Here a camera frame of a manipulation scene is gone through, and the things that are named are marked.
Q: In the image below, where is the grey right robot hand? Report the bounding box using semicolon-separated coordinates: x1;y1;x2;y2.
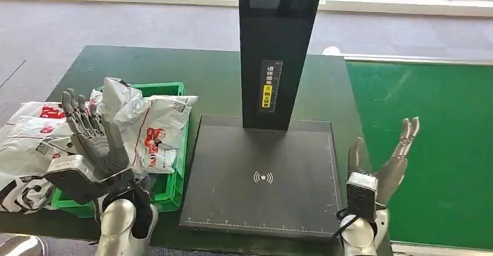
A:
348;116;421;209

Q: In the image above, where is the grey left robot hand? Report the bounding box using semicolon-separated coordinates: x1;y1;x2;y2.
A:
60;87;131;180

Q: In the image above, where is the grey parcel bag black print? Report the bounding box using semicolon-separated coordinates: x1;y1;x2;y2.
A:
0;171;59;214

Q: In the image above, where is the green plastic crate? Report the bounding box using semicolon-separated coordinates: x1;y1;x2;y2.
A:
52;81;190;218

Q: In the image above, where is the green conveyor mat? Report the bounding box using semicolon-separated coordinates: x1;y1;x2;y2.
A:
345;61;493;252

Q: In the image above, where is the silver robot body shell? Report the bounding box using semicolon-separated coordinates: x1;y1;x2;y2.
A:
0;233;49;256

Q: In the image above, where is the black and yellow label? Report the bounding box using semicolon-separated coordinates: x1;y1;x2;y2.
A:
259;59;284;113

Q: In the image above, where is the black scanner column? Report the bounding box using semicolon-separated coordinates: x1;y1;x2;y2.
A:
237;0;322;131

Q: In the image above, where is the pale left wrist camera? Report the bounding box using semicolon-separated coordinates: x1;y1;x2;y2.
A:
43;154;136;205

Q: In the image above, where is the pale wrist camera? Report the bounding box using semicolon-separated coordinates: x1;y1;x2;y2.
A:
43;154;136;205
345;172;379;223

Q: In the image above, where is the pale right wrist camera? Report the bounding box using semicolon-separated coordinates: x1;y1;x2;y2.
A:
345;172;379;223

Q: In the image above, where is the pale conveyor frame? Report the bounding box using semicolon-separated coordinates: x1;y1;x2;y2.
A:
323;45;493;256

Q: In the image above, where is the black scanner base plate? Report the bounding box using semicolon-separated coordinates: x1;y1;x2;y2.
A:
178;115;344;241

